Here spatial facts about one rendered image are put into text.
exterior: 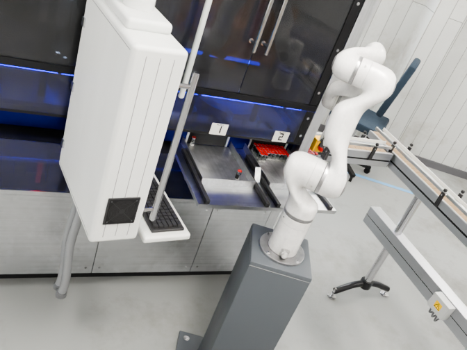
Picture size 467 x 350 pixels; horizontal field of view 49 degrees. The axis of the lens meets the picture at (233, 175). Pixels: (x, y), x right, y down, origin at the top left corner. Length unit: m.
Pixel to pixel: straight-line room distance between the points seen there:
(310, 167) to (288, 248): 0.35
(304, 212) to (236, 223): 0.97
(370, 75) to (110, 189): 0.95
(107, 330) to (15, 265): 0.54
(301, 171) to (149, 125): 0.56
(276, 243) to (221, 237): 0.89
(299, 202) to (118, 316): 1.27
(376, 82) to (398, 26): 3.58
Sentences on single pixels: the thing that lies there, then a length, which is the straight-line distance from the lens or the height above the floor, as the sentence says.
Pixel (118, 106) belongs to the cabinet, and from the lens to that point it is 1.58.
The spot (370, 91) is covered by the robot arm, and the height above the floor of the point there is 1.57.
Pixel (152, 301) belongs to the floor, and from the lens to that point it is 2.86.
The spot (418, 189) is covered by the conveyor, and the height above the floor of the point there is 0.88.
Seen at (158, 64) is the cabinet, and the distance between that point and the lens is 1.55.
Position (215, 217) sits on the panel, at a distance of 2.72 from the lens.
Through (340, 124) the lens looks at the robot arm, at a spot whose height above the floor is 1.43.
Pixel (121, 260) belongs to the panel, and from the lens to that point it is 2.76.
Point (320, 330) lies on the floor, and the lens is 3.14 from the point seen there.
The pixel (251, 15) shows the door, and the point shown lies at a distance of 2.21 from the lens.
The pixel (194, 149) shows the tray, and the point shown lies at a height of 0.88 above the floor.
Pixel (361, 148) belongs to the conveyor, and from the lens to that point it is 3.07.
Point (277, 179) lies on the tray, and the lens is 2.46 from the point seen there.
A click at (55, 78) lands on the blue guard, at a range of 2.13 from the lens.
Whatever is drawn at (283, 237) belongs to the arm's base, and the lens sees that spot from 1.95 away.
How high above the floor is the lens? 2.04
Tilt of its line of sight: 30 degrees down
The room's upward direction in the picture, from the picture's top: 21 degrees clockwise
